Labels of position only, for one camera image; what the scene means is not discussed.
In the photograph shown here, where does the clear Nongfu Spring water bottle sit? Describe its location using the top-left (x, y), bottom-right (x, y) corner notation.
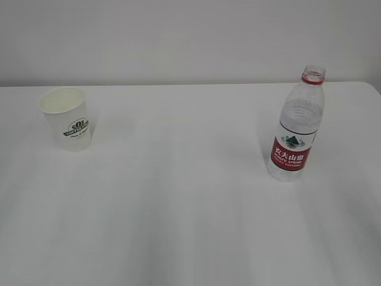
top-left (267, 65), bottom-right (326, 182)

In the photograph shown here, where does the white paper coffee cup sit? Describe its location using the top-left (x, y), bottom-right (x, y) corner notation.
top-left (39, 87), bottom-right (91, 152)

